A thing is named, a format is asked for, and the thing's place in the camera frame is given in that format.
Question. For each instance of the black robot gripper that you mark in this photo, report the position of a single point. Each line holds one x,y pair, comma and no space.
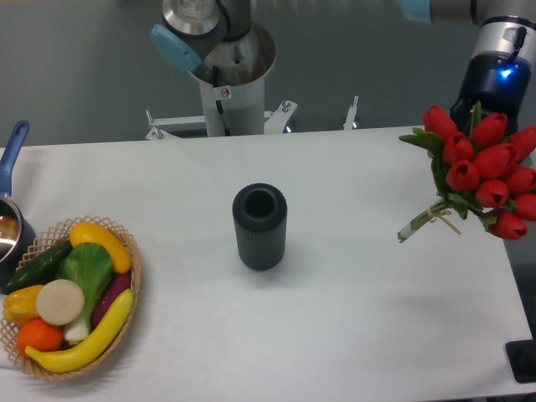
497,85

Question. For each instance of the red tulip bouquet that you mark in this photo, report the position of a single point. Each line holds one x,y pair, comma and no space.
480,172

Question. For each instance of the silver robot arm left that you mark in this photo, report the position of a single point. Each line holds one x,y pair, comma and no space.
228,55

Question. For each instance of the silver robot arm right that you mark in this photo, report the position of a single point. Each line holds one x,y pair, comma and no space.
507,28

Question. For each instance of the dark grey ribbed vase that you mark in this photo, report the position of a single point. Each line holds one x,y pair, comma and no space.
260,213

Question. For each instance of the black device at table edge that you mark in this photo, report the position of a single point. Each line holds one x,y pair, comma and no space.
521,356

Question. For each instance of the purple sweet potato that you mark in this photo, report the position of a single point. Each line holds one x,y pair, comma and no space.
116,287

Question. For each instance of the yellow squash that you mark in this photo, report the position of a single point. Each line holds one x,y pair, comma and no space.
88,232

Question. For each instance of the green lettuce stalk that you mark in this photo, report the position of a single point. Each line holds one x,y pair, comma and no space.
89,265

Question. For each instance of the woven wicker basket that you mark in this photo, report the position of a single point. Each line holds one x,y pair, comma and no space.
55,236

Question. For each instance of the beige round disc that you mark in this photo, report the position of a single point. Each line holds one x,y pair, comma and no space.
60,302

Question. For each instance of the dark green cucumber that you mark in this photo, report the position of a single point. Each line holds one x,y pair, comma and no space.
40,270

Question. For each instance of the yellow banana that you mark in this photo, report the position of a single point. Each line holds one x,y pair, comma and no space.
90,349

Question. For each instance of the orange fruit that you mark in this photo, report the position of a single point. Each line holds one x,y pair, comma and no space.
40,335

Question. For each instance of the yellow bell pepper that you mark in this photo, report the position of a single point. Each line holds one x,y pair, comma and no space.
20,306

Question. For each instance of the white metal mounting frame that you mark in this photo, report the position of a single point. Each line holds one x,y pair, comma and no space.
281,120

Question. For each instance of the blue handled saucepan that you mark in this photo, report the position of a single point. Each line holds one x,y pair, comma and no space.
16,232

